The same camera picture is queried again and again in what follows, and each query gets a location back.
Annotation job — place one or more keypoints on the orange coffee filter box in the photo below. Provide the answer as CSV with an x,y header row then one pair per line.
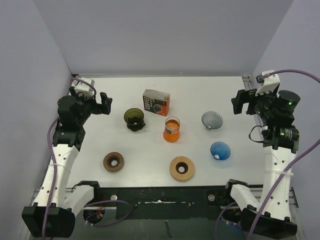
x,y
156,102

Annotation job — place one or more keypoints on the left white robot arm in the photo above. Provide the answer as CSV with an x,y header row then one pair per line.
x,y
52,213

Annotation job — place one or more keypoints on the dark wooden ring holder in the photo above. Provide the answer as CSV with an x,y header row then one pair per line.
x,y
113,162

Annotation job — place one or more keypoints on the light wooden ring holder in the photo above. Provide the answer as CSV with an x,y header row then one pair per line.
x,y
182,168

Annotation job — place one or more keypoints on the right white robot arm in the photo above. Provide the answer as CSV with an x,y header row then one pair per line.
x,y
280,145

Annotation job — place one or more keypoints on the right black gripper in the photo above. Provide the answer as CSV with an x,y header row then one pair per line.
x,y
244,96

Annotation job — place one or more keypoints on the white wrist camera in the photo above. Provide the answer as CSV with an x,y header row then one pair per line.
x,y
80,87
269,82

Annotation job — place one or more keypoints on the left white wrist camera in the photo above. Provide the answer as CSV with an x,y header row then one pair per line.
x,y
80,87

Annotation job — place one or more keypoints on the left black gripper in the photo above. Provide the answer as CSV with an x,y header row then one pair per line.
x,y
103,107

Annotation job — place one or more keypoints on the dark green glass dripper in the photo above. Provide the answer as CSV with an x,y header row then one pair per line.
x,y
134,119

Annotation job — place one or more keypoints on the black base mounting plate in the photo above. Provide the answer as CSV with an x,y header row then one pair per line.
x,y
162,203

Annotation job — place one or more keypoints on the orange glass carafe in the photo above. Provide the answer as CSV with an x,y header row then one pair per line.
x,y
171,131

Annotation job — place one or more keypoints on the grey glass dripper cone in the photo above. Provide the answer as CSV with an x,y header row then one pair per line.
x,y
212,120

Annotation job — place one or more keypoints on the blue glass dripper cone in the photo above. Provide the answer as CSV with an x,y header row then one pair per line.
x,y
220,151

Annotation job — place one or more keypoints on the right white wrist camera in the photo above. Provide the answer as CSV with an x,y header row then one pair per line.
x,y
269,82

